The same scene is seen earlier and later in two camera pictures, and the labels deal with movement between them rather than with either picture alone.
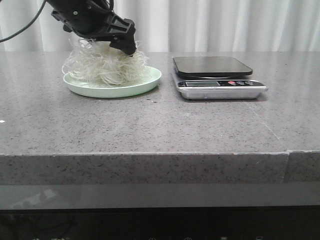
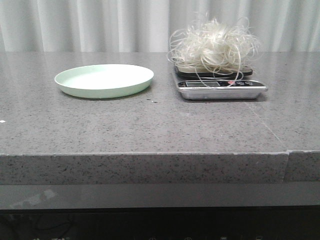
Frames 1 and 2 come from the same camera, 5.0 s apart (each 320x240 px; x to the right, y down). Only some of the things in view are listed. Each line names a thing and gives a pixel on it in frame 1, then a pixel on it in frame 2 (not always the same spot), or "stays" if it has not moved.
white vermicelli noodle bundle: (96, 62) → (210, 45)
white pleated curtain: (180, 26) stays
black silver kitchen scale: (215, 78) stays
